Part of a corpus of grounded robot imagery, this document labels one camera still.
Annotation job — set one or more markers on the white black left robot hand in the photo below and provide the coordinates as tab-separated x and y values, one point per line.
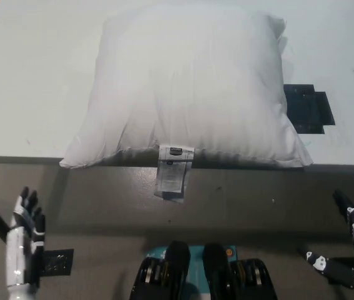
16	256

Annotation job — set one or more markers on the white square pillow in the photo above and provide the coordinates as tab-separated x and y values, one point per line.
183	93

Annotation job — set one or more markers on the black tape patch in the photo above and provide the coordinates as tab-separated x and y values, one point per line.
308	109

